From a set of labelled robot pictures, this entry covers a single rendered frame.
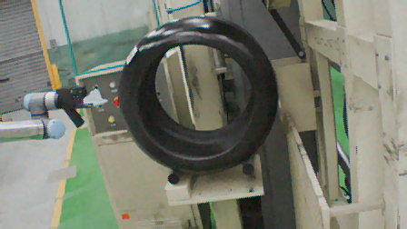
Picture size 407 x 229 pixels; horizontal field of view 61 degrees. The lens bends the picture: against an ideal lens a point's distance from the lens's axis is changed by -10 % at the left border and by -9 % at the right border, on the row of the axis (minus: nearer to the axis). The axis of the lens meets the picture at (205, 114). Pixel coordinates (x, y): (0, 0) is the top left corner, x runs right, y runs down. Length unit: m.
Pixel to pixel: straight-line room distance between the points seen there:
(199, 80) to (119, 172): 0.88
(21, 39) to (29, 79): 1.10
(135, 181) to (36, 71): 8.50
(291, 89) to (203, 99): 0.39
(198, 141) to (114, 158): 0.78
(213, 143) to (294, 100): 0.39
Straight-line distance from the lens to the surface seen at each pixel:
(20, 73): 10.64
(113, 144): 2.23
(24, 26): 10.57
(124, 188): 2.33
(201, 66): 1.65
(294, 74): 1.59
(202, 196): 1.46
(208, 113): 1.70
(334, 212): 0.93
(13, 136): 1.42
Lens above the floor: 1.48
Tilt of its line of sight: 15 degrees down
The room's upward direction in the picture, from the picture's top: 11 degrees counter-clockwise
